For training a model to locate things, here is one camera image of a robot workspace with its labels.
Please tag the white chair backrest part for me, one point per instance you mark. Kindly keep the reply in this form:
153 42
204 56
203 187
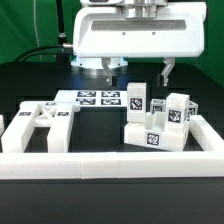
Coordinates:
56 116

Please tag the white U-shaped fence frame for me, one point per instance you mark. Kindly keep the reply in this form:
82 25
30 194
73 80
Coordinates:
111 165

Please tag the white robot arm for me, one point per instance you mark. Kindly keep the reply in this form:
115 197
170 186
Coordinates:
140 9

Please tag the white chair seat part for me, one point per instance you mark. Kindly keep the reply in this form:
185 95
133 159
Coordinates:
154 133

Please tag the white small chair post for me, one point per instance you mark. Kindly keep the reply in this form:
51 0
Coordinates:
136 102

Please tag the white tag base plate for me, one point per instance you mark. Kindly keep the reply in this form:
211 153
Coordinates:
93 98

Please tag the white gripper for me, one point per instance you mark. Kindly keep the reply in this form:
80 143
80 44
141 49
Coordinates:
109 30

